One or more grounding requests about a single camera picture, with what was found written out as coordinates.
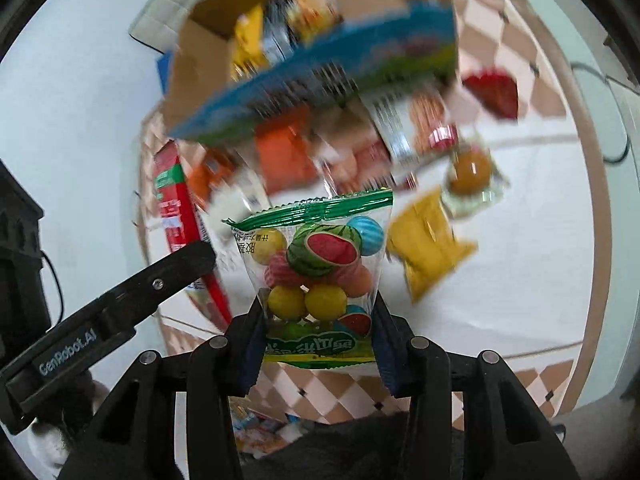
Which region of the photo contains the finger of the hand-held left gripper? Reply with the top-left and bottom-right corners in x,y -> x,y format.
97,240 -> 217,333

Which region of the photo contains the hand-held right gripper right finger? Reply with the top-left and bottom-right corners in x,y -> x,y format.
370,292 -> 581,480

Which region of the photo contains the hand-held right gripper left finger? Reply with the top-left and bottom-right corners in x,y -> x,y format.
60,299 -> 267,480

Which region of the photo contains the clear gumball bag green trim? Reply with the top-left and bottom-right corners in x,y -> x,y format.
222,187 -> 395,371

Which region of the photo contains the brown cardboard box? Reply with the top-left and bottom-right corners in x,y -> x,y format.
162,0 -> 458,136

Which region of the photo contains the large blue snack bag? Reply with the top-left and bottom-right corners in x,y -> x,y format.
169,1 -> 460,147

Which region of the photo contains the red triangular snack packet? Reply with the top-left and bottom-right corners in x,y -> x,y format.
461,69 -> 520,122

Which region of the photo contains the pink brown checked mat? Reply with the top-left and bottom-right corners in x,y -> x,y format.
134,0 -> 576,432

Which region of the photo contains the red snack box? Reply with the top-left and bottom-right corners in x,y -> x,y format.
151,140 -> 235,332

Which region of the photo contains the orange snack packet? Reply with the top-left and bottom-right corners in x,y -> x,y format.
254,106 -> 323,197

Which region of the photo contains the round orange candy packet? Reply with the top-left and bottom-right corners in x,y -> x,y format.
442,144 -> 508,217

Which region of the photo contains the sausage snack packet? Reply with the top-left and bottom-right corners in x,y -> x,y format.
367,87 -> 460,188

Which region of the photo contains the white power strip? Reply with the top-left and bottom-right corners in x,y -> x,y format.
129,0 -> 203,55

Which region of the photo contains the yellow red snack packet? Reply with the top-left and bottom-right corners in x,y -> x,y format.
289,0 -> 343,45

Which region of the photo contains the black cable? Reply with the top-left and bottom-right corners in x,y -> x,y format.
569,59 -> 632,163

